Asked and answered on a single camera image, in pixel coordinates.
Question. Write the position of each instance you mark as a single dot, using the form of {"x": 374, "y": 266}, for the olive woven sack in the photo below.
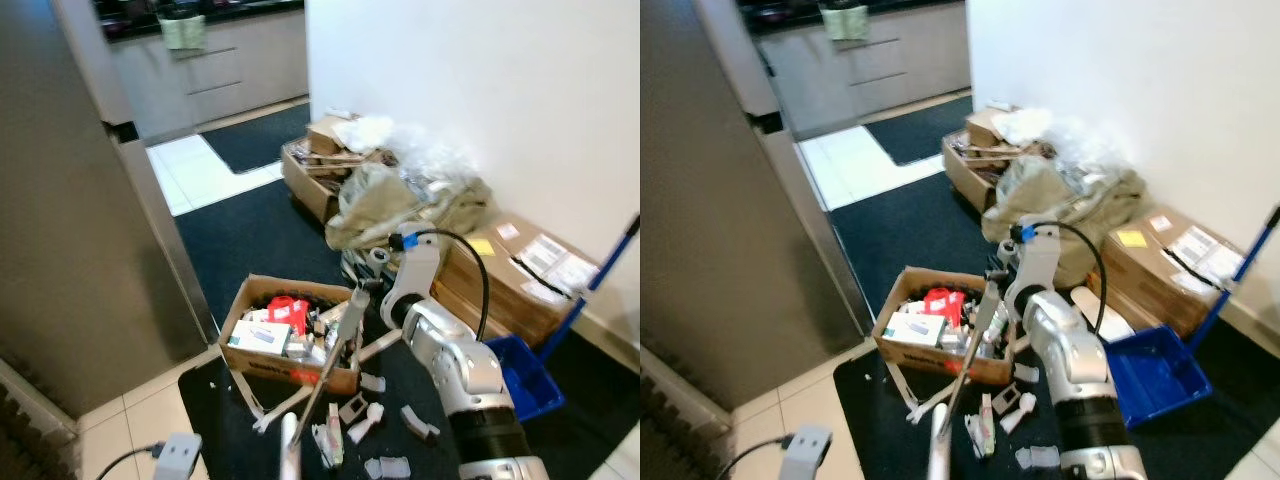
{"x": 1040, "y": 195}
{"x": 380, "y": 205}

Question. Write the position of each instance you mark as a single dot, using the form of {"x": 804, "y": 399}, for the dark kitchen floor mat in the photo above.
{"x": 925, "y": 130}
{"x": 260, "y": 138}

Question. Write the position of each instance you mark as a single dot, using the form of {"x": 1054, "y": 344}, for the clear plastic bag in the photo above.
{"x": 420, "y": 155}
{"x": 1075, "y": 145}

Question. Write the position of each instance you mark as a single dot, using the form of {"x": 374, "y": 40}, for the cardboard box of scraps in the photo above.
{"x": 965, "y": 175}
{"x": 312, "y": 185}

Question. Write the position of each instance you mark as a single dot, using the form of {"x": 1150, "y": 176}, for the white plastic scrap piece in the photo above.
{"x": 984, "y": 433}
{"x": 350, "y": 408}
{"x": 372, "y": 382}
{"x": 368, "y": 422}
{"x": 1040, "y": 458}
{"x": 1004, "y": 398}
{"x": 1027, "y": 373}
{"x": 1021, "y": 413}
{"x": 328, "y": 446}
{"x": 420, "y": 423}
{"x": 388, "y": 468}

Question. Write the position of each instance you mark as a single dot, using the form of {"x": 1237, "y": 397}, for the grey kitchen cabinet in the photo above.
{"x": 880, "y": 65}
{"x": 220, "y": 70}

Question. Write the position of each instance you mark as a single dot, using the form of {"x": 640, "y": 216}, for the grey stainless steel refrigerator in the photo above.
{"x": 80, "y": 200}
{"x": 720, "y": 200}

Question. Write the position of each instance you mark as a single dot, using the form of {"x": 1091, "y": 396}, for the green hanging towel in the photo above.
{"x": 183, "y": 32}
{"x": 844, "y": 22}

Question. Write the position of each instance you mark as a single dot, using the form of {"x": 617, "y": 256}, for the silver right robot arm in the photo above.
{"x": 455, "y": 360}
{"x": 1070, "y": 350}

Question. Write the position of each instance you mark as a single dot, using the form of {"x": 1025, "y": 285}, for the cardboard box with labels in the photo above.
{"x": 520, "y": 290}
{"x": 1160, "y": 275}

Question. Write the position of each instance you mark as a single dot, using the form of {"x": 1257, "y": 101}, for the white product box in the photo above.
{"x": 258, "y": 338}
{"x": 910, "y": 330}

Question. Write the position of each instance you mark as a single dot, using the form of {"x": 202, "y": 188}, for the silver broom with white head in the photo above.
{"x": 350, "y": 315}
{"x": 985, "y": 320}

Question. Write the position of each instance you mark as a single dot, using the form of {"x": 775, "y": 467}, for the red package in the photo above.
{"x": 288, "y": 315}
{"x": 943, "y": 306}

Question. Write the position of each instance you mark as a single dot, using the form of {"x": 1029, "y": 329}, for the white slipper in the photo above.
{"x": 1100, "y": 312}

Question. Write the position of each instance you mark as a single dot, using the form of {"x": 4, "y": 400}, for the light grey left wrist camera mount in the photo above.
{"x": 806, "y": 452}
{"x": 178, "y": 458}

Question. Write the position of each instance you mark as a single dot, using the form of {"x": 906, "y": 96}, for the open cardboard box of items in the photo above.
{"x": 290, "y": 372}
{"x": 940, "y": 365}

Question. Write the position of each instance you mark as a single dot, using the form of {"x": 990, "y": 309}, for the large dark carpet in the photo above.
{"x": 260, "y": 240}
{"x": 900, "y": 240}

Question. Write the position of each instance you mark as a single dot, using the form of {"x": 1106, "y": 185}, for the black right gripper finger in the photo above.
{"x": 1004, "y": 277}
{"x": 376, "y": 283}
{"x": 986, "y": 266}
{"x": 352, "y": 274}

